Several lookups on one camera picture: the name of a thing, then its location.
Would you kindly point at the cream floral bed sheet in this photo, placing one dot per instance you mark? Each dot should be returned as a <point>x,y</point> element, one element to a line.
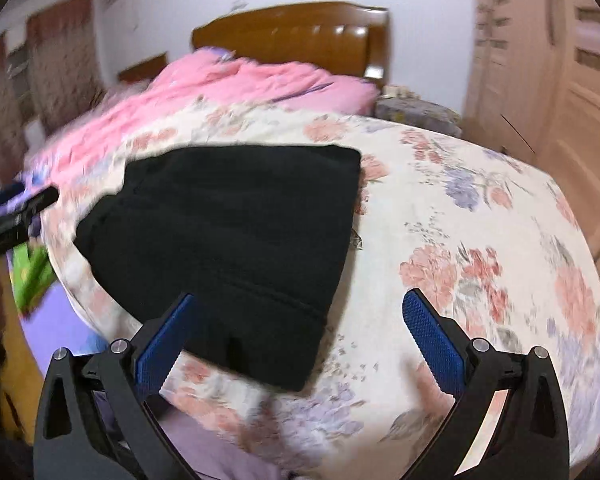
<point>480,210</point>

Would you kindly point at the brown patterned curtain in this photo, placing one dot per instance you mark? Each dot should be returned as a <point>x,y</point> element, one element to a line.
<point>60,70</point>

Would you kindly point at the green cartoon print cloth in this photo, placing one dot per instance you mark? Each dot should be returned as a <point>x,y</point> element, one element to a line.
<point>30,275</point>

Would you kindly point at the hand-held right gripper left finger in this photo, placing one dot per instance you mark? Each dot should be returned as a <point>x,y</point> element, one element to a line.
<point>165,345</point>

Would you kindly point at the grey floral pillow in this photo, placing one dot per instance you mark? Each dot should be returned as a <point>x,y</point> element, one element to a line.
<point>415,110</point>

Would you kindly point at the wooden headboard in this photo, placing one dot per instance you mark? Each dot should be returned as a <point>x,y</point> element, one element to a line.
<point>290,30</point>

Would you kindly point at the light wooden wardrobe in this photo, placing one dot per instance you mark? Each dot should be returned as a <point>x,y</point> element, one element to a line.
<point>545,85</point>

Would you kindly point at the dark wooden cabinet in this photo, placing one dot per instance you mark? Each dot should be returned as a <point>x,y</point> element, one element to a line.
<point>142,67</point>

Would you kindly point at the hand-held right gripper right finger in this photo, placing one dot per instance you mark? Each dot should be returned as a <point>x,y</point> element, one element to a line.
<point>430,345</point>

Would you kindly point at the black pants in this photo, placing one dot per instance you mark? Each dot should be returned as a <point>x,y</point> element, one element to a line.
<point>230,220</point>

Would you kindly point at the pink floral quilt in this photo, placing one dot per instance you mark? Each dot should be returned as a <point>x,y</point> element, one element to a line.
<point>205,90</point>

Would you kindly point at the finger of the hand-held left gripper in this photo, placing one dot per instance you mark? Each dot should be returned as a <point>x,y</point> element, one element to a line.
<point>37,201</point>

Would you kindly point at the purple cloth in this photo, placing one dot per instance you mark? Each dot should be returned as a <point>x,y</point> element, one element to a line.
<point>60,325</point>

